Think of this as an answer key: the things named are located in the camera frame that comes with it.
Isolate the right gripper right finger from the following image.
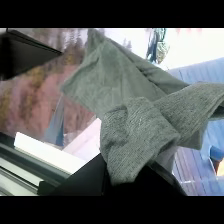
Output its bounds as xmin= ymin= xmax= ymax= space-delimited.
xmin=128 ymin=161 xmax=188 ymax=197

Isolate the silver frame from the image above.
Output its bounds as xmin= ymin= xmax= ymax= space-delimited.
xmin=0 ymin=131 xmax=88 ymax=197

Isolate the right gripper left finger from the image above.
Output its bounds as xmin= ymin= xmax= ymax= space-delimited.
xmin=49 ymin=152 xmax=108 ymax=197

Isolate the grey knitted garment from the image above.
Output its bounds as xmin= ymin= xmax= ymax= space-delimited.
xmin=60 ymin=28 xmax=224 ymax=186

